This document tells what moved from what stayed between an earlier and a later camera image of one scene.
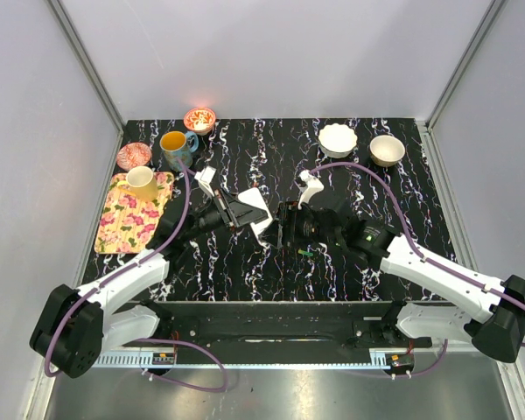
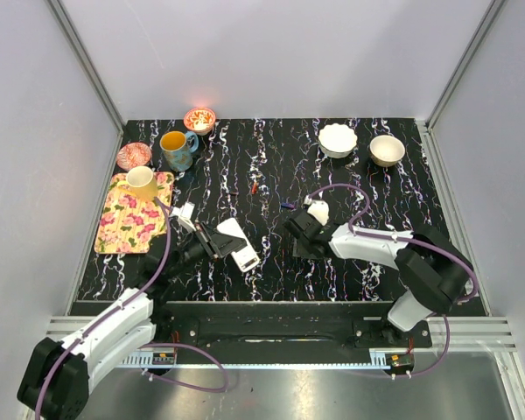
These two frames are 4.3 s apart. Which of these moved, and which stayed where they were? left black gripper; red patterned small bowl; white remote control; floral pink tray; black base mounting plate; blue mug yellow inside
Moved: left black gripper; white remote control
Stayed: red patterned small bowl; black base mounting plate; blue mug yellow inside; floral pink tray
